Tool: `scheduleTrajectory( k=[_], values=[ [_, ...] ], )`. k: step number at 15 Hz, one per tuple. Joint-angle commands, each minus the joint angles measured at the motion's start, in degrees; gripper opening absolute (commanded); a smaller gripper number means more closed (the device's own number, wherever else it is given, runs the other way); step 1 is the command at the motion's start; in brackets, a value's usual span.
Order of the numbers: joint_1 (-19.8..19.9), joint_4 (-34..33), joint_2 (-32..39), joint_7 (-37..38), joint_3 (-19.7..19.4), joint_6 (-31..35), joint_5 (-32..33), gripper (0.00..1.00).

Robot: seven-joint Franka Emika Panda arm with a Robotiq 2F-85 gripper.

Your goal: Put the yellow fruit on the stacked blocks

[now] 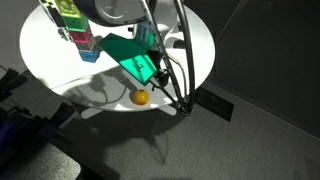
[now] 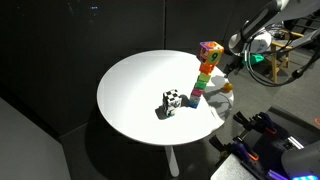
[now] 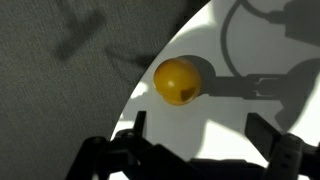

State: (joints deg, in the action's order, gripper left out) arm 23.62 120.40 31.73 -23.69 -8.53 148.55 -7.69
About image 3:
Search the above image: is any yellow round toy fruit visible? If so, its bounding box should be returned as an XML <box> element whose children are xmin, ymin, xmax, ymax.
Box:
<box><xmin>152</xmin><ymin>56</ymin><xmax>203</xmax><ymax>107</ymax></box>

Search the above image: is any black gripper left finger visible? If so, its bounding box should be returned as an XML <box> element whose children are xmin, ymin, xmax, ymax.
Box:
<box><xmin>133</xmin><ymin>110</ymin><xmax>148</xmax><ymax>138</ymax></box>

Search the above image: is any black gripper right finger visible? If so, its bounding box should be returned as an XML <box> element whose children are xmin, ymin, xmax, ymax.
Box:
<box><xmin>244</xmin><ymin>112</ymin><xmax>284</xmax><ymax>165</ymax></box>

